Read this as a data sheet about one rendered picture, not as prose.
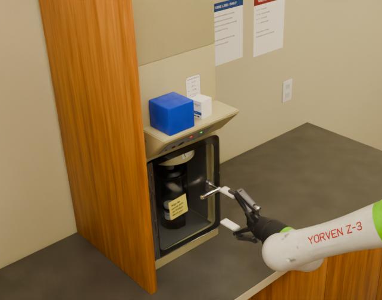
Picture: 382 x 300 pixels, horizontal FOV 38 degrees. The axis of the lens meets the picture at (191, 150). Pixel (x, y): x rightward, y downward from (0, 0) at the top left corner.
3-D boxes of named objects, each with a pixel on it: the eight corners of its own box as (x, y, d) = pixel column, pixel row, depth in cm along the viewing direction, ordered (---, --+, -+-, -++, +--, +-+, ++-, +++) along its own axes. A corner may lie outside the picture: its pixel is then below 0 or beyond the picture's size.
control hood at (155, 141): (142, 157, 176) (140, 128, 171) (216, 125, 194) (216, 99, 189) (165, 170, 168) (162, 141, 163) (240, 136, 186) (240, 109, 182)
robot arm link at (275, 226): (272, 236, 165) (271, 259, 169) (297, 219, 171) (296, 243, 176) (257, 227, 169) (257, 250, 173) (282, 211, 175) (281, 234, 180)
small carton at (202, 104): (190, 115, 179) (189, 98, 176) (200, 110, 182) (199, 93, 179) (202, 119, 176) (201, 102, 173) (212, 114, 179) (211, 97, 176)
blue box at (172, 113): (150, 126, 173) (147, 100, 168) (174, 116, 178) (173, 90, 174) (169, 136, 166) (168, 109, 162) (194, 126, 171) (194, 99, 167)
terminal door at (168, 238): (155, 259, 196) (146, 162, 177) (219, 225, 212) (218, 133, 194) (156, 261, 196) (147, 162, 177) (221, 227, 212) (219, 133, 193)
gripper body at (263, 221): (277, 237, 178) (256, 225, 184) (278, 216, 174) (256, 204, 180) (261, 247, 174) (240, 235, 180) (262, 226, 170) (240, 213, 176)
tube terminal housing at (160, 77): (114, 240, 215) (89, 49, 179) (178, 208, 233) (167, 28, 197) (153, 271, 198) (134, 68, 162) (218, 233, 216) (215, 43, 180)
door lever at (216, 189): (193, 196, 196) (192, 189, 195) (213, 186, 201) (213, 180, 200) (202, 202, 192) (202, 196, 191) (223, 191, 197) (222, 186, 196)
